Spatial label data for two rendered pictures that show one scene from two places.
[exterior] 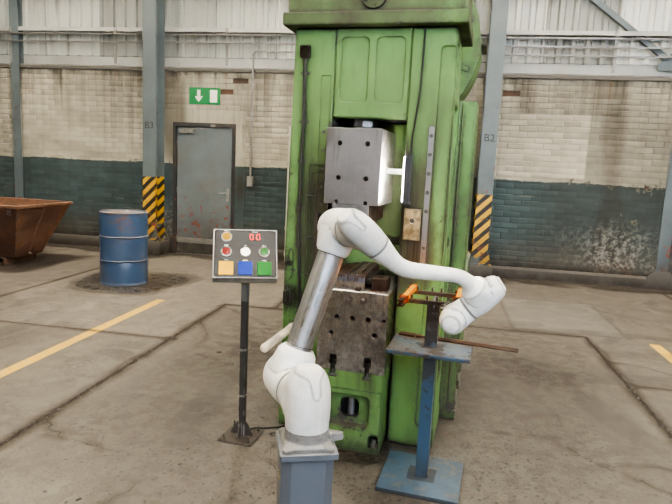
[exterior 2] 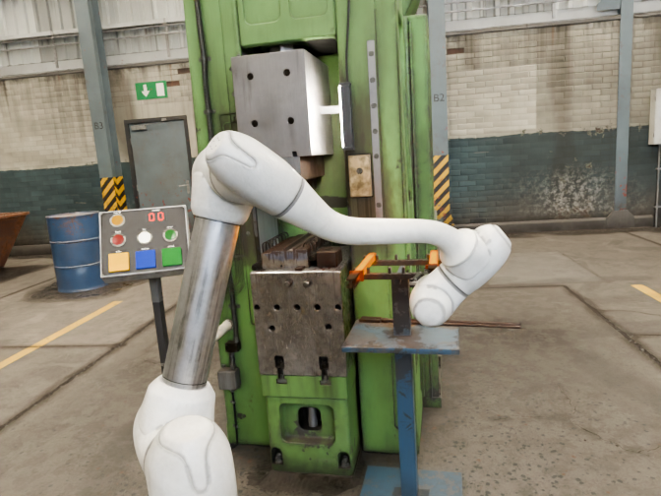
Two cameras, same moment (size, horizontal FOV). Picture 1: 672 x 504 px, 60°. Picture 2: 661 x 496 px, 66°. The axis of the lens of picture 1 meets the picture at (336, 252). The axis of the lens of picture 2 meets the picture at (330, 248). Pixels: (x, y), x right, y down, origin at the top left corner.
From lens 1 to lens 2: 1.06 m
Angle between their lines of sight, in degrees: 3
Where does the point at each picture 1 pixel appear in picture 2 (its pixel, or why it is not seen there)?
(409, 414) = (387, 416)
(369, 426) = (336, 441)
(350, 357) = (301, 357)
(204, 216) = not seen: hidden behind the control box
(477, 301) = (468, 269)
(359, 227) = (244, 162)
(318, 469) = not seen: outside the picture
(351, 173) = (270, 115)
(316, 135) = (222, 75)
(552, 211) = (508, 164)
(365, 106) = (279, 26)
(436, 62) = not seen: outside the picture
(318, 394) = (204, 478)
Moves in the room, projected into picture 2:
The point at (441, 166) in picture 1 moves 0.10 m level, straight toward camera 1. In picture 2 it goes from (389, 93) to (389, 91)
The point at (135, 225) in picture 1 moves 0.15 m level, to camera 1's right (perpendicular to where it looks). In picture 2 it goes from (86, 226) to (98, 225)
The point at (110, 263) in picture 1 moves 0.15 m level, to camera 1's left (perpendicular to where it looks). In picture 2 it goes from (64, 270) to (51, 271)
